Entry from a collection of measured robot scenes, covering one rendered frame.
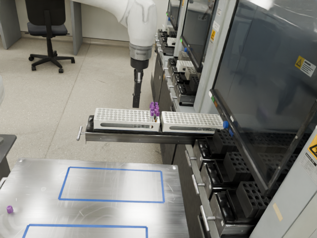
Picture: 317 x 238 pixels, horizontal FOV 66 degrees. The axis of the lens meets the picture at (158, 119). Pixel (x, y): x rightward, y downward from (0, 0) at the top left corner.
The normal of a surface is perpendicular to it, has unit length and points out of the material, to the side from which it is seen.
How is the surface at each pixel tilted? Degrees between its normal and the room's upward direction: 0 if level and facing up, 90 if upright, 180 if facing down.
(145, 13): 77
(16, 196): 0
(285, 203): 90
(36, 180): 0
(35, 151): 0
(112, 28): 90
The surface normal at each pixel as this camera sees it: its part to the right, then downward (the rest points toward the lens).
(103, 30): 0.10, 0.58
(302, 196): -0.99, -0.05
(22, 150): 0.13, -0.82
